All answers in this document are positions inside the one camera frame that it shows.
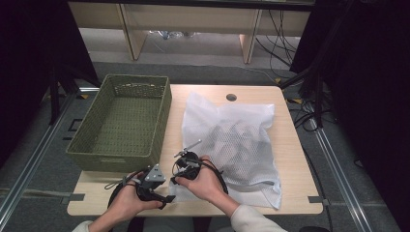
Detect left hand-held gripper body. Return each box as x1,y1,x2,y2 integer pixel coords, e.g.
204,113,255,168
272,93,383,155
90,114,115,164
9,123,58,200
134,162,167,202

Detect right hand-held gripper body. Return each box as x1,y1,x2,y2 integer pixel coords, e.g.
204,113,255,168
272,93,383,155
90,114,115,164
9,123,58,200
173,138,203,182

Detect beige garment with black drawstring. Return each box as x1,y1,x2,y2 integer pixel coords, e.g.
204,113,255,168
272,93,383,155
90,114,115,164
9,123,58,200
196,120,275,189

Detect white mesh laundry bag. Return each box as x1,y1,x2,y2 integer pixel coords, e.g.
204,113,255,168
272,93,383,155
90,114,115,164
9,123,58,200
168,91,283,210

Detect green woven basket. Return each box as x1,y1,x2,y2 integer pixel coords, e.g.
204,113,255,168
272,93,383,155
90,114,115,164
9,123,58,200
66,73,173,173

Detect person's right hand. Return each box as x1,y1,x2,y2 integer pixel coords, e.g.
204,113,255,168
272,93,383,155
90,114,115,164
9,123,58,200
174,155,229,208

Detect person's left hand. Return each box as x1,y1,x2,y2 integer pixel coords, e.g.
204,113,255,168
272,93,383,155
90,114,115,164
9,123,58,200
108,172,163,224

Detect person's lap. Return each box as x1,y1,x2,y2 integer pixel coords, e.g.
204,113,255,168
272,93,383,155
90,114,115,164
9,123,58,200
127,216,235,232

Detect black metal stand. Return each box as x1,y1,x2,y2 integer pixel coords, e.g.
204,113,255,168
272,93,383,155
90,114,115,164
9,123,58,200
47,62,100,127
278,62,327,129

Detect clear plastic clutter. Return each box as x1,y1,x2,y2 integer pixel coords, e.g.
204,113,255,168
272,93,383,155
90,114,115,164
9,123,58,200
149,30,201,42

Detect light wooden desk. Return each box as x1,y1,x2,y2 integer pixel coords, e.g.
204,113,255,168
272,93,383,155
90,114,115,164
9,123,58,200
67,0,315,65

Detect black curtain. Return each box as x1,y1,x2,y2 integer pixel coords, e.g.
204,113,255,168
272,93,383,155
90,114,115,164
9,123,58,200
289,0,410,232
0,0,100,168

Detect left hand-held gripper black cable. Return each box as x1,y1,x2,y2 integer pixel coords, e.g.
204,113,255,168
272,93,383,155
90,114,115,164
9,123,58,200
104,170,146,209

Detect black cables beside table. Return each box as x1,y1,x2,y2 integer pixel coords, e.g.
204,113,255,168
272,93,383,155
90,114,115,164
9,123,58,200
288,96,339,133

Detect aluminium floor rail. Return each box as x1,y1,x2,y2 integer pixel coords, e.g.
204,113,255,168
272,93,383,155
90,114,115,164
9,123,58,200
0,86,100,223
308,119,375,232

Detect black cables under desk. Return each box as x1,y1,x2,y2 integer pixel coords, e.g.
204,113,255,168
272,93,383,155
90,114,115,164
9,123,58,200
255,9,303,71

